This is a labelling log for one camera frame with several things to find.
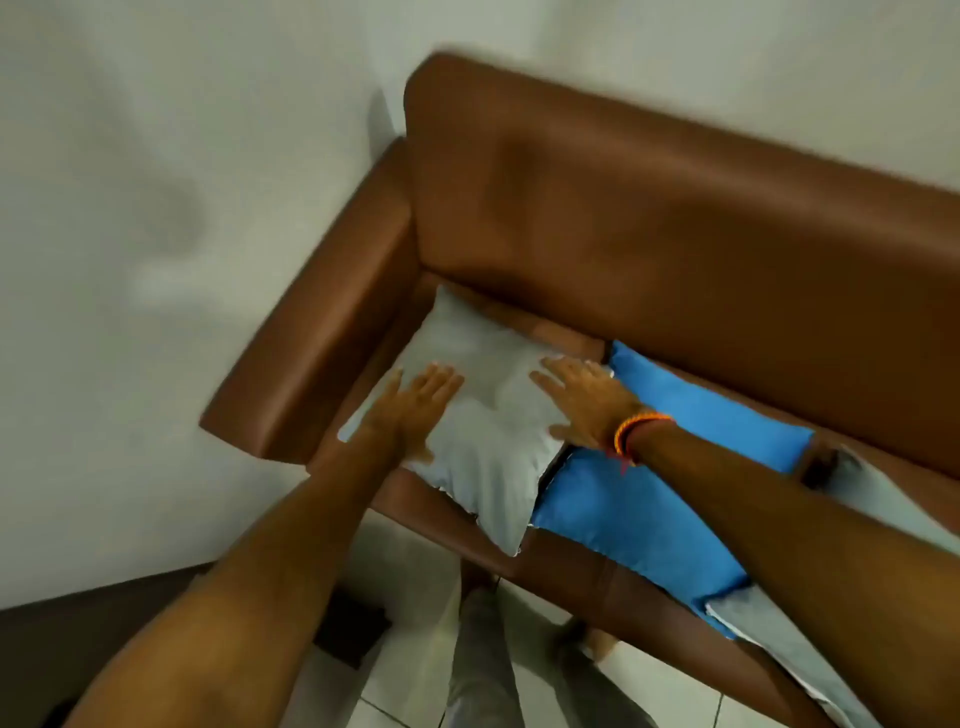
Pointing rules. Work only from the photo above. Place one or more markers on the person's right forearm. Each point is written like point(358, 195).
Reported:
point(810, 547)

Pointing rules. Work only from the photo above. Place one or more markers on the person's left forearm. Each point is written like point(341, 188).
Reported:
point(247, 600)

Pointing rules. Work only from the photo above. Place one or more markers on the blue pillow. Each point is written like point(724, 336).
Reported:
point(637, 510)

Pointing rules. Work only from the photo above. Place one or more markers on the grey trousers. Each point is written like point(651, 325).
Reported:
point(484, 667)

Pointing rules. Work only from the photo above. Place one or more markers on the person's left little finger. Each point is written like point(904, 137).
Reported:
point(393, 386)

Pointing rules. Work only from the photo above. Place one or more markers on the light grey pillow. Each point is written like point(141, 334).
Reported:
point(487, 442)
point(772, 630)

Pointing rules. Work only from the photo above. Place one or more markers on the person's left hand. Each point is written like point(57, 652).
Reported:
point(401, 424)

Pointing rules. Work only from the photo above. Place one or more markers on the brown leather sofa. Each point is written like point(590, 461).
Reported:
point(675, 247)

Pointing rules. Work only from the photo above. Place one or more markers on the person's left middle finger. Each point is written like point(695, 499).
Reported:
point(440, 380)

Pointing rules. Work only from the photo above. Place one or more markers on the person's left thumb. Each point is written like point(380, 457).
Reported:
point(421, 451)

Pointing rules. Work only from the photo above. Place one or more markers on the person's right hand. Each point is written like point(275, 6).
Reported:
point(592, 405)

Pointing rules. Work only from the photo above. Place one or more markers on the person's right thumb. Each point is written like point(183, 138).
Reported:
point(562, 432)

